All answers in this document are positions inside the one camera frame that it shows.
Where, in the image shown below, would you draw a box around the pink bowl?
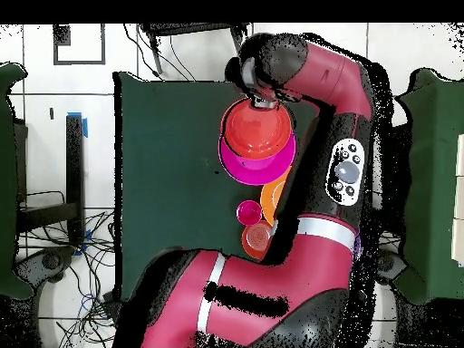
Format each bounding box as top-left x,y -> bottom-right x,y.
217,130 -> 297,187

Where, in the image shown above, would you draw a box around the wide orange-red bowl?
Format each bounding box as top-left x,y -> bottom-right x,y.
220,97 -> 294,161

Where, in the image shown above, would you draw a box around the magenta red cup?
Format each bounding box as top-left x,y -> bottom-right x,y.
236,199 -> 263,227

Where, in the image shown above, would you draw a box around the large yellow-orange bowl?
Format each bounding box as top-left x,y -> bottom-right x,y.
259,169 -> 292,227

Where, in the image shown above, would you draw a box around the small orange-red bowl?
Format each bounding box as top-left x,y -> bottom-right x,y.
240,219 -> 276,261

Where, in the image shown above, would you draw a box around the dark green tablecloth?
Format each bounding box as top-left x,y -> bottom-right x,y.
112,71 -> 327,305

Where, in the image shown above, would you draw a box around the blue tape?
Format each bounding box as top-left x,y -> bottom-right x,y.
66,111 -> 89,139

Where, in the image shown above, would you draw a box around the black metal bar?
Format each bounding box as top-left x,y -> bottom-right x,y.
64,113 -> 86,247

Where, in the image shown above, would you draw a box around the black metal stand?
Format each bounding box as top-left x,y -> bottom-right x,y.
139,23 -> 251,75

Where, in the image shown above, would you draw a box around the green cloth side table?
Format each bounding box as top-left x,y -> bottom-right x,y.
0,62 -> 35,301
394,67 -> 464,306

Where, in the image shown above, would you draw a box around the white boxes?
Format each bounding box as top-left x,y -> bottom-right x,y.
450,133 -> 464,267

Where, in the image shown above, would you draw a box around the tangle of floor cables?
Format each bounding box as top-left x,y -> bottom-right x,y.
17,189 -> 122,348

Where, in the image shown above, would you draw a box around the black square floor frame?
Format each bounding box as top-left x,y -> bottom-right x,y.
52,24 -> 107,66

